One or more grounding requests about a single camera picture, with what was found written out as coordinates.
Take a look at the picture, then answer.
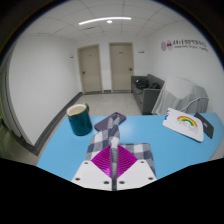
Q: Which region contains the black notebook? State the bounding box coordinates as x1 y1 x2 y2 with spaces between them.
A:
194 112 215 139

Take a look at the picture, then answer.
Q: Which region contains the wall lettering sign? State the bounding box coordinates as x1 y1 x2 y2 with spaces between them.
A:
160 39 208 53

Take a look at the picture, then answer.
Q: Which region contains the dark green mug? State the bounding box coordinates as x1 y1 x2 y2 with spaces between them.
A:
66 103 93 137

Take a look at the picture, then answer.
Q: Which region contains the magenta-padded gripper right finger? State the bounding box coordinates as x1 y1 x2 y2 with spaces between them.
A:
116 144 158 191

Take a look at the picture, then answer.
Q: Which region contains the white pad with rainbow print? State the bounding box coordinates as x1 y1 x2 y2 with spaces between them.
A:
162 107 205 143

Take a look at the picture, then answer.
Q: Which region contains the furniture under white cover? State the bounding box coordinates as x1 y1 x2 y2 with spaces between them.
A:
151 75 210 116

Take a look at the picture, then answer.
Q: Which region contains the blue white checked towel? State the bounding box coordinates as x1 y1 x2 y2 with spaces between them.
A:
85 114 157 192

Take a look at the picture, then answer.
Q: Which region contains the long ceiling light strip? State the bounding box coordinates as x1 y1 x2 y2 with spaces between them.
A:
78 16 133 26

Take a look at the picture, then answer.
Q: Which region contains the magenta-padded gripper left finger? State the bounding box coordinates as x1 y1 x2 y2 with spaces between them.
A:
70 145 114 191

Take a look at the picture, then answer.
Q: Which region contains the grey sofa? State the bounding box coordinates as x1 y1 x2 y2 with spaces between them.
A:
130 73 166 115

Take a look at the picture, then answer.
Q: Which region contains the beige door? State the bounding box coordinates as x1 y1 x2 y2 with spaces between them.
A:
77 44 103 94
109 42 135 92

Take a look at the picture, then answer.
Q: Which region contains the black bag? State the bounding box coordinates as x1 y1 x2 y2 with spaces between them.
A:
135 78 150 90

